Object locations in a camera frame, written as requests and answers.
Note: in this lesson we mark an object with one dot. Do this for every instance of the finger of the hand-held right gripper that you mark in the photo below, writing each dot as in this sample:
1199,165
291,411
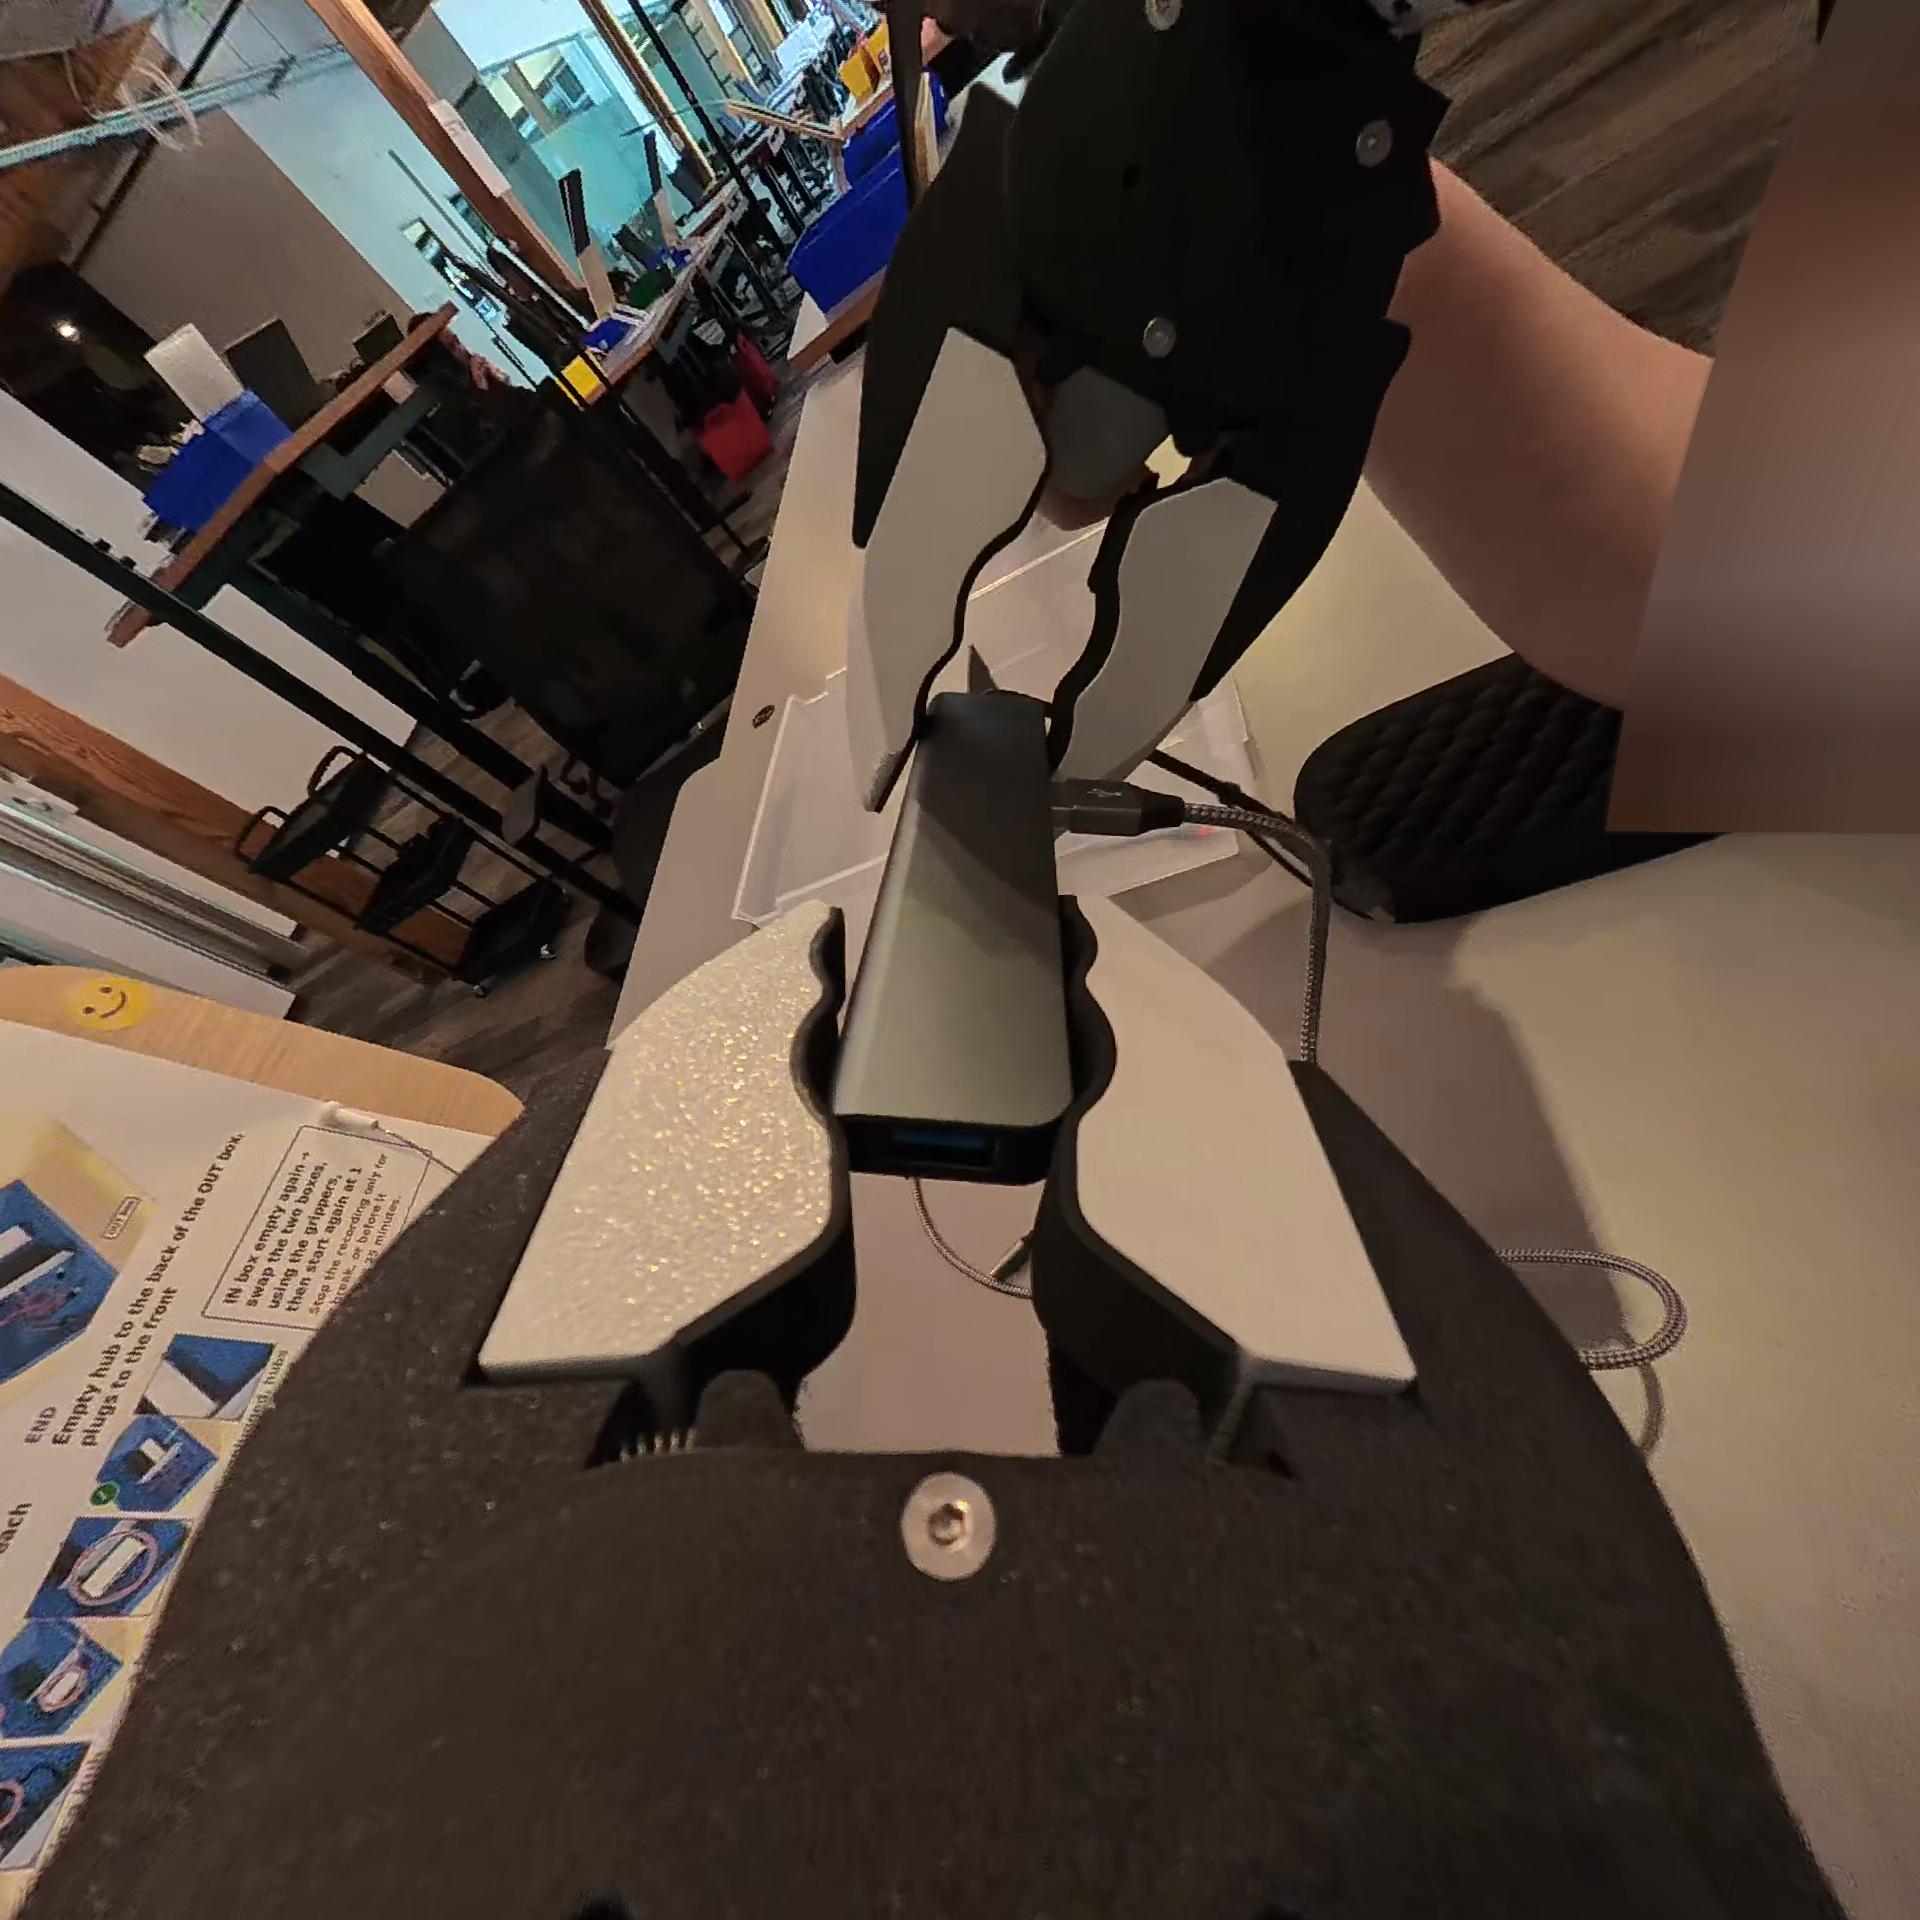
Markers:
1177,600
944,493

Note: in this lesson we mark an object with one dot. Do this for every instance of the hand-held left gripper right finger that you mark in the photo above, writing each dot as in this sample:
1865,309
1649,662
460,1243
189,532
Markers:
1215,1201

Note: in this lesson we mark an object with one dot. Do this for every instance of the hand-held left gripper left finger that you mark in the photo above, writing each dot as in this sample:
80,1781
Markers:
675,1201

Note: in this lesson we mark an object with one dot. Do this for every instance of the clear plastic bin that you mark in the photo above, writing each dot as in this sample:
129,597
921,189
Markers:
819,809

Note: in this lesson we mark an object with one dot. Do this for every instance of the grey USB hub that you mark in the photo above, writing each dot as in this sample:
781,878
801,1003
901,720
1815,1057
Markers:
960,931

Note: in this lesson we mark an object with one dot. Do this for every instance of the person's right forearm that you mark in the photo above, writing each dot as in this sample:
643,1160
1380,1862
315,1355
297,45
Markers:
1531,421

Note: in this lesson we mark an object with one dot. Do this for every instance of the red bin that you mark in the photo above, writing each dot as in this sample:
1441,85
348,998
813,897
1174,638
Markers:
735,442

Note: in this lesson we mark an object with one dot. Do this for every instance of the blue storage bin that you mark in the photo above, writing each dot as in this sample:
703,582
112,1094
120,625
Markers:
225,474
863,246

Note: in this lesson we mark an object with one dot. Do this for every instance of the black quilted wrist pad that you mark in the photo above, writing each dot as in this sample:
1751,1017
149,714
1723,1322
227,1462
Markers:
1471,780

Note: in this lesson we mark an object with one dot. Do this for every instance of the black mesh chair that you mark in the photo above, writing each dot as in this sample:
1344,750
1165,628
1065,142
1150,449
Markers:
569,585

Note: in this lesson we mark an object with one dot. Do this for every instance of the wooden instruction sign board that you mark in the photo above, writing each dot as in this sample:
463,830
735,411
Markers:
149,1201

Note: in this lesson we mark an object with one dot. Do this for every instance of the wooden desk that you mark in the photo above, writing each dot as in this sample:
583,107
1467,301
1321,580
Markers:
324,430

